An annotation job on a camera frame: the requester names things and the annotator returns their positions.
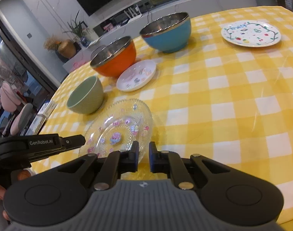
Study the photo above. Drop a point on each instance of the pink chair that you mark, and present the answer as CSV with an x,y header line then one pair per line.
x,y
11,102

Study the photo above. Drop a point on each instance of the small white sticker dish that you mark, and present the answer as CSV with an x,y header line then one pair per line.
x,y
136,76

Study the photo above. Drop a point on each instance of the white wifi router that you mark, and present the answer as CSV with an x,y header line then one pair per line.
x,y
133,13

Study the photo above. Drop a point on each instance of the blue steel bowl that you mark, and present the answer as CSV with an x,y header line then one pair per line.
x,y
168,34

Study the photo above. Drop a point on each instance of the yellow checkered tablecloth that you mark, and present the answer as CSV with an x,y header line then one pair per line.
x,y
225,102

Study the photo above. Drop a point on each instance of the clear glass patterned plate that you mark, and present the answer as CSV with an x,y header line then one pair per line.
x,y
117,127

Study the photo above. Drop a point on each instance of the potted green plant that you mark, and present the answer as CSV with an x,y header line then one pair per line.
x,y
76,28

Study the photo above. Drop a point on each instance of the white blue small box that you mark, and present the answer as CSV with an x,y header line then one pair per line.
x,y
47,108

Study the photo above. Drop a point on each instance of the white TV cabinet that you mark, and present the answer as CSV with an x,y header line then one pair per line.
x,y
193,7

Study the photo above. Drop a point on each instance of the green ceramic bowl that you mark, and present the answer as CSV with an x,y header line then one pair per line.
x,y
87,97

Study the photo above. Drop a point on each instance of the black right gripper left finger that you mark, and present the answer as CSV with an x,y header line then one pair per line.
x,y
104,172

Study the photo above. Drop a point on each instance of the white Fruity painted plate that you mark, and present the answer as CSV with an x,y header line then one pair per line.
x,y
251,33

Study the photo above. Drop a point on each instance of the golden round vase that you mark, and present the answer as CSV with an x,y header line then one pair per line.
x,y
67,49

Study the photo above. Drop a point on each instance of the orange steel bowl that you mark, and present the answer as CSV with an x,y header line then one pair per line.
x,y
115,58

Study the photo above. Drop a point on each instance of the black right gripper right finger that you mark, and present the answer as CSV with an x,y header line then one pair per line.
x,y
171,164

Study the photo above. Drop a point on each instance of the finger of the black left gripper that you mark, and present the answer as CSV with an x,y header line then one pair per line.
x,y
72,142

